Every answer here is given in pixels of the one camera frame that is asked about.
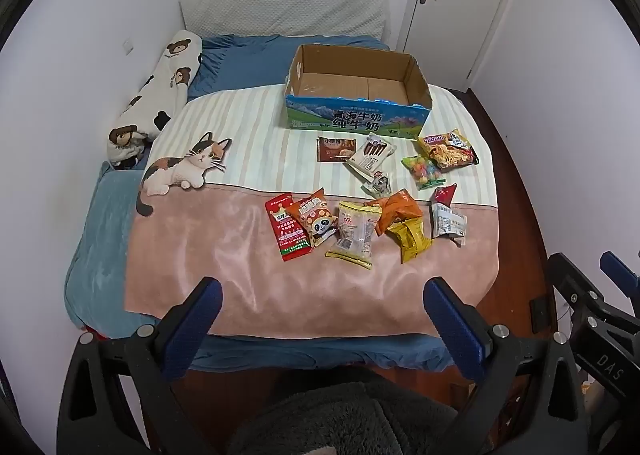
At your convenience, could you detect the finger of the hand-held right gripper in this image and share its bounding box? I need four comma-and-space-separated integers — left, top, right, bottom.
600, 251, 640, 318
547, 252, 608, 321

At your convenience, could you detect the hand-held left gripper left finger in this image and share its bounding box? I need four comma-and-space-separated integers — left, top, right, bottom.
57, 276, 224, 455

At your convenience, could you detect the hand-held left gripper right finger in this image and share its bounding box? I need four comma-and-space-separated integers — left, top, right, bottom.
423, 276, 588, 455

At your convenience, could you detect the yellow snack packet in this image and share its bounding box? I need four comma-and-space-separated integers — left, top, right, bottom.
387, 218, 433, 264

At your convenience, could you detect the red and white packet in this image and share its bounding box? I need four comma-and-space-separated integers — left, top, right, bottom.
431, 182, 467, 247

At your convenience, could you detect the red crown print packet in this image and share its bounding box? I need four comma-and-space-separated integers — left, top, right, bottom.
265, 192, 312, 263

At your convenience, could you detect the plain orange snack packet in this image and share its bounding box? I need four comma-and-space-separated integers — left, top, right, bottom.
366, 189, 423, 236

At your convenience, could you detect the clear yellow-edged bun packet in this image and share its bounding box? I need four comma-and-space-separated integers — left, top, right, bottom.
325, 201, 383, 270

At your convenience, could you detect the orange panda print packet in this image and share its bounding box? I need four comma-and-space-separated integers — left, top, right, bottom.
291, 188, 337, 248

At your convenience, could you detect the clear bag of colourful candies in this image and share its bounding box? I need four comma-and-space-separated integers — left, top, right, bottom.
401, 154, 447, 191

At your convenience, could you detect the small silver snack packet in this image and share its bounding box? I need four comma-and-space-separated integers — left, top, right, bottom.
362, 172, 393, 199

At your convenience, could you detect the yellow noodle packet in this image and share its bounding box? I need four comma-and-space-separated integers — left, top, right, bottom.
417, 129, 480, 171

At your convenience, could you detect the white chocolate stick packet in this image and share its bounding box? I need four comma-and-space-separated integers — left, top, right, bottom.
346, 132, 398, 177

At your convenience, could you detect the small brown snack packet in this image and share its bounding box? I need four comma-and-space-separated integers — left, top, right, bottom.
317, 136, 357, 163

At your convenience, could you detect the cardboard box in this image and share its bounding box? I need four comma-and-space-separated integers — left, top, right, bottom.
284, 44, 433, 140

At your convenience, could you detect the small black box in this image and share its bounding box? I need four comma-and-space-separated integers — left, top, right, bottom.
530, 297, 551, 331

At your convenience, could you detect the cat print striped blanket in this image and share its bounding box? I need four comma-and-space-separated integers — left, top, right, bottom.
123, 83, 501, 340

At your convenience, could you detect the light blue fleece blanket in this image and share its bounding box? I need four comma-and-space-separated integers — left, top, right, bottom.
65, 162, 151, 331

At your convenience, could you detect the grey fleece clothing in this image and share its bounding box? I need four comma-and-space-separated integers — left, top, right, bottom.
227, 367, 501, 455

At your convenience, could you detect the bear print long pillow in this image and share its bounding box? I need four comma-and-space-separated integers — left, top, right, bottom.
109, 29, 203, 170

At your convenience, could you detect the blue bedsheet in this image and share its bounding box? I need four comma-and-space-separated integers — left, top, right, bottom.
85, 34, 453, 371

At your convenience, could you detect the white door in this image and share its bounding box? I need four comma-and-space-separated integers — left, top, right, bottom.
395, 0, 528, 93

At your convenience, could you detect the white padded headboard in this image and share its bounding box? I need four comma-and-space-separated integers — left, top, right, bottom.
179, 0, 392, 38

